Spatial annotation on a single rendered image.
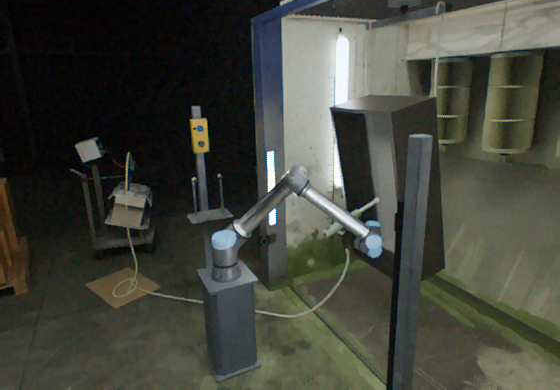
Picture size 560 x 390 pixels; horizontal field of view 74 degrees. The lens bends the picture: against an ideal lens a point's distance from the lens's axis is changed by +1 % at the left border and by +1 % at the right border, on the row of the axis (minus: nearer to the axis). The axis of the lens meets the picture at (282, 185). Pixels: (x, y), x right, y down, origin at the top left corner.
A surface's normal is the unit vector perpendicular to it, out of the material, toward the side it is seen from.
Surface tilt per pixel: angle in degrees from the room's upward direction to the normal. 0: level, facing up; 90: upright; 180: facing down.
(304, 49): 90
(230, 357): 92
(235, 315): 90
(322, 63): 90
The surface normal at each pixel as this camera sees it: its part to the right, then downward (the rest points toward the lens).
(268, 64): 0.44, 0.22
